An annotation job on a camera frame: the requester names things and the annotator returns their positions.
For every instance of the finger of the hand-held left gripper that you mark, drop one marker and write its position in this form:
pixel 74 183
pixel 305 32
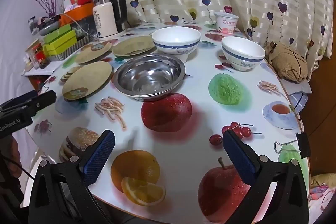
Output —
pixel 18 100
pixel 39 102

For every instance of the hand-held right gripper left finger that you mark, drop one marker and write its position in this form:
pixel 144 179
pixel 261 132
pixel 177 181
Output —
pixel 98 158

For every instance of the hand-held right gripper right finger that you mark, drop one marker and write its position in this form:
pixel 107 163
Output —
pixel 241 161

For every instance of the beige plate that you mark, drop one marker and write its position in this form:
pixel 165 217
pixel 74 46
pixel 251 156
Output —
pixel 92 53
pixel 134 45
pixel 88 79

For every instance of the stainless steel bowl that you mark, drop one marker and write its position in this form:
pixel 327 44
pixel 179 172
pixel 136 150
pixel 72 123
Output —
pixel 148 77

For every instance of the small white blue-banded bowl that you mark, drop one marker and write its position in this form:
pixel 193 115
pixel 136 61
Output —
pixel 242 49

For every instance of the large white blue-banded bowl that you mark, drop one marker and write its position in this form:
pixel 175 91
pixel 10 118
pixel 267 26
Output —
pixel 176 37

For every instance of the person's left hand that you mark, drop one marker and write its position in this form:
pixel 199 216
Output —
pixel 13 153

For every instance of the white paper sheet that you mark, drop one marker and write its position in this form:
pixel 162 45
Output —
pixel 44 70

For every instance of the red label glass jar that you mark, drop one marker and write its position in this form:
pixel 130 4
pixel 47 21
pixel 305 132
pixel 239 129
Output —
pixel 39 56

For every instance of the black binder clip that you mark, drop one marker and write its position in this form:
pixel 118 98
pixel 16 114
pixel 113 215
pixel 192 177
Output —
pixel 304 145

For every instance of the dark green box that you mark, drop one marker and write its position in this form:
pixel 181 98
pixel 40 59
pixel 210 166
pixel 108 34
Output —
pixel 57 29

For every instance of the grey round device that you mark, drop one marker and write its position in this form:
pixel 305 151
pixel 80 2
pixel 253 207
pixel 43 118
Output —
pixel 50 27

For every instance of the small black bottle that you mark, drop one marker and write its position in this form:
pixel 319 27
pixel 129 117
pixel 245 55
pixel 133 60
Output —
pixel 33 24

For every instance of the blue face mask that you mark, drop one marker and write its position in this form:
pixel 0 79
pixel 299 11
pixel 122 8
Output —
pixel 298 102

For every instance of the pink cloth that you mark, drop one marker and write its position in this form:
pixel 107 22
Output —
pixel 320 195

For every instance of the black chevron patterned box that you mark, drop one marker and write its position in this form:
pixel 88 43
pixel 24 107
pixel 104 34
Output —
pixel 86 26

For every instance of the food printed tablecloth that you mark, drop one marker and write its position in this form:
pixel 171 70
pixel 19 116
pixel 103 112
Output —
pixel 199 79

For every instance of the orange box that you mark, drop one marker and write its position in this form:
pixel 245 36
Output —
pixel 78 12

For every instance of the cream electric kettle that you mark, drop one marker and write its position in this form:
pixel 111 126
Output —
pixel 105 19

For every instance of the brown twine ball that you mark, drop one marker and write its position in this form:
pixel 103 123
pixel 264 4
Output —
pixel 287 61

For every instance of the white yogurt cup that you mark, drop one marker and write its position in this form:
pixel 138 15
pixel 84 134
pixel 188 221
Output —
pixel 227 24

